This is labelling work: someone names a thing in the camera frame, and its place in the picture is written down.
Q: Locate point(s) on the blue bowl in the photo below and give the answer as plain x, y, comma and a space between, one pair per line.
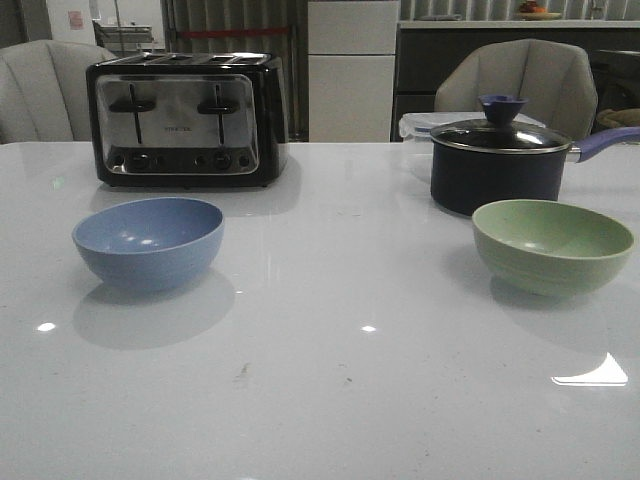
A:
152, 244

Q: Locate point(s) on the green bowl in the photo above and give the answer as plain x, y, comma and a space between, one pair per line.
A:
550, 248

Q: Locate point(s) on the clear plastic food container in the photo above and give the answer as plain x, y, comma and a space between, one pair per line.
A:
415, 127

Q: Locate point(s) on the dark blue saucepan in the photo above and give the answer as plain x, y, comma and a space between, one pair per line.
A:
463, 180

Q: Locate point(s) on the black and chrome toaster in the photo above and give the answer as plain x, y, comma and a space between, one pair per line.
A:
188, 119

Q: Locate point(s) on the white cabinet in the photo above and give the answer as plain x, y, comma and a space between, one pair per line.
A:
351, 61

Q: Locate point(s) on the glass pot lid blue knob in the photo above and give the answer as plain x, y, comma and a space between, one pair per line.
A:
502, 108

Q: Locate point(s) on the grey chair right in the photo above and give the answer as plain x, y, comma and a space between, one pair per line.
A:
555, 78

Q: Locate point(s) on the grey chair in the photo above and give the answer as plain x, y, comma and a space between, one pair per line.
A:
44, 92
555, 78

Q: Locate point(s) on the fruit bowl on counter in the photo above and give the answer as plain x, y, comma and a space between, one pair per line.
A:
531, 10

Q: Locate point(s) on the wicker basket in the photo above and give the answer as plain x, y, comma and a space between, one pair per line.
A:
610, 119

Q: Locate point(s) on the grey chair left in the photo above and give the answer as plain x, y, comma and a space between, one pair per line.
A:
44, 92

